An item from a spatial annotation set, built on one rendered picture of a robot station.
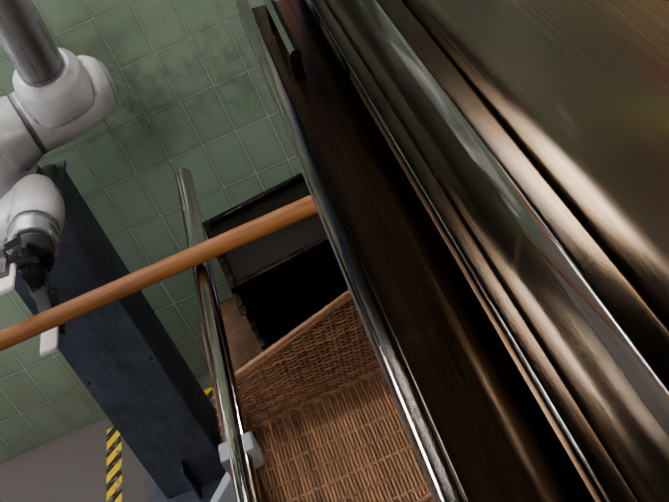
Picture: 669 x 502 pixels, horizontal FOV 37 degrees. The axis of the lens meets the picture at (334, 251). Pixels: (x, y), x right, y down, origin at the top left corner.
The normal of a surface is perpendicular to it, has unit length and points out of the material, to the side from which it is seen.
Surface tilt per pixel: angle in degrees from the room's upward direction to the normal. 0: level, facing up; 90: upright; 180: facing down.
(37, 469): 0
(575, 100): 70
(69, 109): 114
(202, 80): 90
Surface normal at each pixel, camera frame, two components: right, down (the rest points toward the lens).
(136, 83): 0.22, 0.54
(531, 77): -0.98, 0.12
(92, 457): -0.34, -0.74
